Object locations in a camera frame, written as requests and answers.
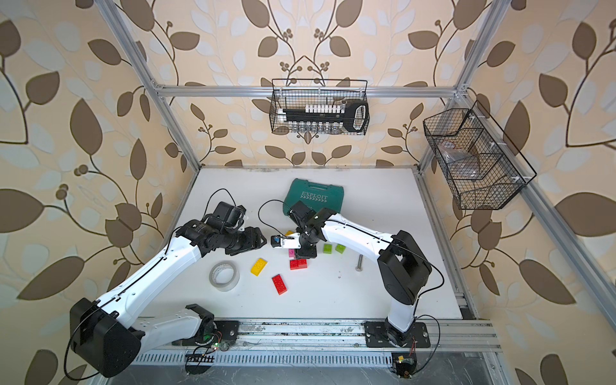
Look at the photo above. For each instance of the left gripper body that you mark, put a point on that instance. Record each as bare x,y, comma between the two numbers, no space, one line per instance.
236,240

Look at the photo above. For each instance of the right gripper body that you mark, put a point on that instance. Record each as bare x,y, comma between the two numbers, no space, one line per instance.
308,247

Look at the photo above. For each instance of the red lego brick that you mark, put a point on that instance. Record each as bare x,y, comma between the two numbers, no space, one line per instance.
297,264
279,284

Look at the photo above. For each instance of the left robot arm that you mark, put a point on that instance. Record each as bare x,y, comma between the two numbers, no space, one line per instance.
108,333

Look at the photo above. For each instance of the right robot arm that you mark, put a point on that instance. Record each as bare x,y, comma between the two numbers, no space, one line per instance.
403,267

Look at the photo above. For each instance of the yellow lego brick lower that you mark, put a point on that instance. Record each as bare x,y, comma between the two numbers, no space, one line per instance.
258,267

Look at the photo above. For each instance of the green tool case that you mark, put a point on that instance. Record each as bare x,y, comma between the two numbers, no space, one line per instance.
314,195

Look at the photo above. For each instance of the clear tape roll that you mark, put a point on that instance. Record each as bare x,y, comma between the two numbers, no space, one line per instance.
224,276

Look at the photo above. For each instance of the steel hex bolt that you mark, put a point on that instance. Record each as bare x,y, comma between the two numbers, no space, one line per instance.
358,267

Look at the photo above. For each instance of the clear plastic bag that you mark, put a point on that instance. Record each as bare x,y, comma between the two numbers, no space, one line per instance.
460,164

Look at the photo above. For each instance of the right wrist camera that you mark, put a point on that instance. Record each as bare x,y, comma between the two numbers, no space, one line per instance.
289,242

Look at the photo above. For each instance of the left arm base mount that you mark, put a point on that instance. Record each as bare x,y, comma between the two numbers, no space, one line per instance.
220,334

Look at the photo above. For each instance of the black socket set rail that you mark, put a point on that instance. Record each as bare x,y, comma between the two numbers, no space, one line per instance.
351,116

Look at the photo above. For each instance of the back wire basket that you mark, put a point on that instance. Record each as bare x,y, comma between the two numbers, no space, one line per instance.
299,92

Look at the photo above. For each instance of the wire basket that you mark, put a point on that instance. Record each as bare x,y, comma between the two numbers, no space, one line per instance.
482,166
299,92

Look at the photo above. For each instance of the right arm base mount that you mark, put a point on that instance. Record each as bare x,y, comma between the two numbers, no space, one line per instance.
380,334

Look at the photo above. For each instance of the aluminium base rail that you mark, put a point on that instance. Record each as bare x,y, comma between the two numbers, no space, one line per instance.
444,335

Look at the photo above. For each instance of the right wire basket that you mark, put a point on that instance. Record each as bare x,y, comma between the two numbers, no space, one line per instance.
482,166

